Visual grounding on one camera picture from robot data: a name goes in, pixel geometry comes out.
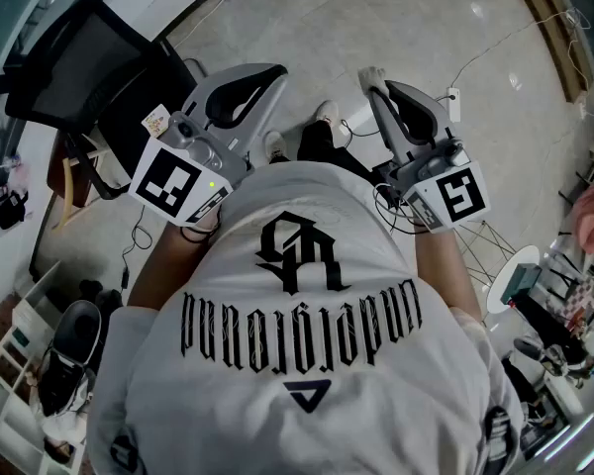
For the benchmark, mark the grey office chair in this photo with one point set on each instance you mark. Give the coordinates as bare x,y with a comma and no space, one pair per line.
79,324

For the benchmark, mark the green box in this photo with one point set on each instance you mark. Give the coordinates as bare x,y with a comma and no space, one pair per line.
522,280

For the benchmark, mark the checkered board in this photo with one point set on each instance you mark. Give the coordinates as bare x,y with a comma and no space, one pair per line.
581,297

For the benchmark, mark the person's right forearm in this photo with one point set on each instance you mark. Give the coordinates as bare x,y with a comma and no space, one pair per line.
440,275

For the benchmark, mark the person's left forearm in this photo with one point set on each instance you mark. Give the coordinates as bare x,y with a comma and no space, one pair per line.
168,265

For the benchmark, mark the long wooden board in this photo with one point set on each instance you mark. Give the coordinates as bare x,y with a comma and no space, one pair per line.
554,28

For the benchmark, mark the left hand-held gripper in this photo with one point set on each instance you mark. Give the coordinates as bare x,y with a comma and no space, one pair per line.
166,186

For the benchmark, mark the colourful printed card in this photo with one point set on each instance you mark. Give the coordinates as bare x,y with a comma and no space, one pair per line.
157,121

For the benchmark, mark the white cube shelf unit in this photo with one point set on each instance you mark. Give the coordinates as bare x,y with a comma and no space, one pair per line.
10,413

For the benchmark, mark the black wrist band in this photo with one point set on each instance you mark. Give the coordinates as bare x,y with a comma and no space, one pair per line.
193,235

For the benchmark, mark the black bag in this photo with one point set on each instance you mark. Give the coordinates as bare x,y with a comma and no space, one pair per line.
10,213

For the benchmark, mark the white power strip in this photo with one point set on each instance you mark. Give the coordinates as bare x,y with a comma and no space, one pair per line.
454,107

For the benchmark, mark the white printed t-shirt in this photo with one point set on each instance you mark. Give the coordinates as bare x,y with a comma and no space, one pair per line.
302,413

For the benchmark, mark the black power adapter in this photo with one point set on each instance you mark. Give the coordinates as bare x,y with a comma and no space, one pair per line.
125,277

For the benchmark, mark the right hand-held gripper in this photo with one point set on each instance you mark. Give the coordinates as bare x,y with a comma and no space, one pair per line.
463,191

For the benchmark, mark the round white table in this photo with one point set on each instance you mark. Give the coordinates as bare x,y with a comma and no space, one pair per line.
524,255

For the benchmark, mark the black waist-worn device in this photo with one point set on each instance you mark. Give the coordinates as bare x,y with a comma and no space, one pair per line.
388,172

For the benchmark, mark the black trousers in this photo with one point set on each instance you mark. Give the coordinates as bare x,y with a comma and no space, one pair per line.
326,146

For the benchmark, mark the white shoe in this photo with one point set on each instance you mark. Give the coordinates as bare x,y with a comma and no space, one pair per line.
274,146
326,111

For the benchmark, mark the brown wooden cabinet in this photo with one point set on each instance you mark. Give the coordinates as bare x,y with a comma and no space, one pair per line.
59,166

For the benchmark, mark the black mesh office chair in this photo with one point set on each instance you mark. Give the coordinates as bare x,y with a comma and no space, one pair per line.
94,57

